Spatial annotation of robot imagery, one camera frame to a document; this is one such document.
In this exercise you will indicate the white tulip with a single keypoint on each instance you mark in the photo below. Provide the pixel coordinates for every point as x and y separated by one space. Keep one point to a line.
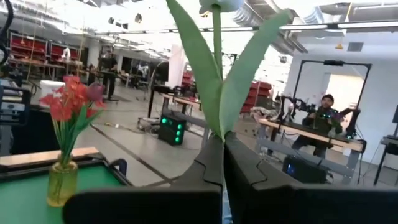
202 77

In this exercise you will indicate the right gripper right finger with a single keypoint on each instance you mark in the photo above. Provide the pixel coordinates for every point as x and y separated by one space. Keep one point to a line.
311 205

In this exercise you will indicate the grey equipment rack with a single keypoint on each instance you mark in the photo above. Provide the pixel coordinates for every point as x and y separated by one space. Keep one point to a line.
14 105

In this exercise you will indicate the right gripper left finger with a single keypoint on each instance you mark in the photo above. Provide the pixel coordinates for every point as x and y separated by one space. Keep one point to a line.
155 205

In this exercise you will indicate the person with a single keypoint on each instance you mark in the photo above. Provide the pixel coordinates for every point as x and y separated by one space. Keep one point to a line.
109 71
321 123

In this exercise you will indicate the black gantry frame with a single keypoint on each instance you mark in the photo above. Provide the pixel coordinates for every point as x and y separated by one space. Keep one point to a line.
334 63

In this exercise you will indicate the black stool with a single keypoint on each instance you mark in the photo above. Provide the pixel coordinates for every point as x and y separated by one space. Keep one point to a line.
390 149

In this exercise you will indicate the dark red tulip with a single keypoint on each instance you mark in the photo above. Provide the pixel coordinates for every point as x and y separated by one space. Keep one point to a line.
94 91

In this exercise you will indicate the red flower bunch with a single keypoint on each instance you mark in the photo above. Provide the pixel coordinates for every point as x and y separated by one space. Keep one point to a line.
66 102

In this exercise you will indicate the red bin stack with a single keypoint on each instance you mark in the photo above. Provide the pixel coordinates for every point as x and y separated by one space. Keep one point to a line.
259 93

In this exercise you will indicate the wooden workbench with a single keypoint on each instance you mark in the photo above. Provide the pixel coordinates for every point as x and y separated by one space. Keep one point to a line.
342 143
186 101

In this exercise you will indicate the black box with green lights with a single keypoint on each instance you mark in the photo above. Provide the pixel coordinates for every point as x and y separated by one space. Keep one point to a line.
169 133

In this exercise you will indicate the white bin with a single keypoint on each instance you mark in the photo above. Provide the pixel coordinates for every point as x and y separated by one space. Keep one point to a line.
51 88

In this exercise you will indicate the wooden table board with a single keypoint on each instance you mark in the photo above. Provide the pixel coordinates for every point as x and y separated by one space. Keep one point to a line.
37 157

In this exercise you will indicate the black background robot arm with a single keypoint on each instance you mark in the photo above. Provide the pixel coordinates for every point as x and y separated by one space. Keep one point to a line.
298 105
353 121

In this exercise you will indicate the red shelving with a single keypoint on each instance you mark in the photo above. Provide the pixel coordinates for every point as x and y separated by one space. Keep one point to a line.
31 46

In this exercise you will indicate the yellow glass vase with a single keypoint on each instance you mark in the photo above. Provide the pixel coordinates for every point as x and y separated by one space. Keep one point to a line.
62 183

